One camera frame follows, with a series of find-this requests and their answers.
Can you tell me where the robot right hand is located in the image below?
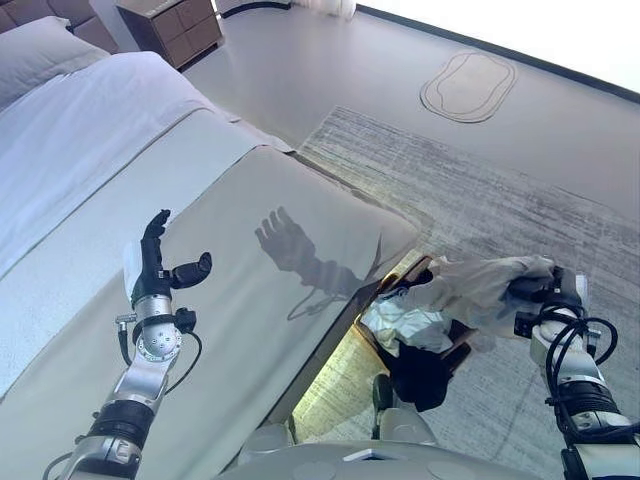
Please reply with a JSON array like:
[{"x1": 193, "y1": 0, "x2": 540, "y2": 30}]
[{"x1": 499, "y1": 264, "x2": 591, "y2": 312}]

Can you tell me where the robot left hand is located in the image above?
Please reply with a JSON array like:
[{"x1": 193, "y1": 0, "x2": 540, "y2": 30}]
[{"x1": 121, "y1": 209, "x2": 214, "y2": 309}]

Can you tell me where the beige garment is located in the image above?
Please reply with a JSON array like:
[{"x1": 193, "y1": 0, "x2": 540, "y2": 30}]
[{"x1": 426, "y1": 253, "x2": 557, "y2": 355}]

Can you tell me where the white garment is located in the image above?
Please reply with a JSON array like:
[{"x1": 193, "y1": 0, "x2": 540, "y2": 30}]
[{"x1": 366, "y1": 293, "x2": 455, "y2": 360}]

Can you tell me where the black garment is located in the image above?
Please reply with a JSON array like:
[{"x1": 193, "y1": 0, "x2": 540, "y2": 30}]
[{"x1": 388, "y1": 318, "x2": 475, "y2": 415}]

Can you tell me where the brown wicker basket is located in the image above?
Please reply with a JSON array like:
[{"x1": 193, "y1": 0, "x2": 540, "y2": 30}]
[{"x1": 356, "y1": 253, "x2": 475, "y2": 397}]

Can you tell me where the upholstered bed base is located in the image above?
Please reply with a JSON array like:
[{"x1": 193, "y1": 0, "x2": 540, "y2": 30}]
[{"x1": 268, "y1": 278, "x2": 384, "y2": 442}]

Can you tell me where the white textured coverlet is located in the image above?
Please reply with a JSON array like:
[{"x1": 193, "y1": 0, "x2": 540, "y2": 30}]
[{"x1": 0, "y1": 106, "x2": 295, "y2": 397}]

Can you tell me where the beige bedspread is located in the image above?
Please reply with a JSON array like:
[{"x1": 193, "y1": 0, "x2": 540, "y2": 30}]
[{"x1": 0, "y1": 143, "x2": 422, "y2": 480}]

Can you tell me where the white duvet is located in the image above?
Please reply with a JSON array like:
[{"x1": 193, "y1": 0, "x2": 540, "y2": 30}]
[{"x1": 0, "y1": 48, "x2": 247, "y2": 277}]

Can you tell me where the silver robot left leg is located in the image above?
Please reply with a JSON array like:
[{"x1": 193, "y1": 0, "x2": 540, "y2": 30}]
[{"x1": 236, "y1": 421, "x2": 297, "y2": 465}]

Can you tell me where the silver robot leg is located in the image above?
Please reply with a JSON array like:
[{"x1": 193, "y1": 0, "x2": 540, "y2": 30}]
[
  {"x1": 371, "y1": 406, "x2": 437, "y2": 447},
  {"x1": 236, "y1": 421, "x2": 297, "y2": 465}
]

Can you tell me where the silver robot right leg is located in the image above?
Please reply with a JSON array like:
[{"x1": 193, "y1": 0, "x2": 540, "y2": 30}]
[{"x1": 371, "y1": 406, "x2": 437, "y2": 447}]

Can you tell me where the green robot right foot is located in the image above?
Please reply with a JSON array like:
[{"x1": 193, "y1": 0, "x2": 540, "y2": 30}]
[{"x1": 369, "y1": 372, "x2": 397, "y2": 437}]

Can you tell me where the grey robot torso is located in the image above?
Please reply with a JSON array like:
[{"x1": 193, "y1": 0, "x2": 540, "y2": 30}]
[{"x1": 213, "y1": 438, "x2": 567, "y2": 480}]

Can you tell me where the beige plain pillow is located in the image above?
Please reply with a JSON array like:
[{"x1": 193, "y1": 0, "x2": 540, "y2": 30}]
[{"x1": 0, "y1": 14, "x2": 112, "y2": 115}]

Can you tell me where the brown wooden nightstand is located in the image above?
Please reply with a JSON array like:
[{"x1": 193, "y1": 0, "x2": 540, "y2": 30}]
[{"x1": 114, "y1": 0, "x2": 226, "y2": 72}]

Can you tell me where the dark tufted headboard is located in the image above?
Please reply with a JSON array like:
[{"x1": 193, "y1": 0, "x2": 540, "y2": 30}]
[{"x1": 0, "y1": 0, "x2": 122, "y2": 55}]

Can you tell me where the white sheer curtain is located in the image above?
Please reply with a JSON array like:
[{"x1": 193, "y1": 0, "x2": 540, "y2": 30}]
[{"x1": 288, "y1": 0, "x2": 360, "y2": 22}]

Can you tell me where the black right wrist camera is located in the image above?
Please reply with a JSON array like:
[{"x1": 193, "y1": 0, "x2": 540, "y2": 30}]
[{"x1": 513, "y1": 309, "x2": 537, "y2": 338}]

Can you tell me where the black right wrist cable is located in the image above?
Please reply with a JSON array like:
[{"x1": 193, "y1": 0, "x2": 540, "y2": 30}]
[{"x1": 541, "y1": 303, "x2": 621, "y2": 432}]

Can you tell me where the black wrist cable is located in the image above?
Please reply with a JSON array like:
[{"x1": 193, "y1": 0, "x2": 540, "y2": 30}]
[
  {"x1": 541, "y1": 303, "x2": 621, "y2": 432},
  {"x1": 114, "y1": 311, "x2": 205, "y2": 397}
]

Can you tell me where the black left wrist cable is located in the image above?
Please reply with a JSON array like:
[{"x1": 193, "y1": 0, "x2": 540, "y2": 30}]
[{"x1": 114, "y1": 311, "x2": 205, "y2": 397}]

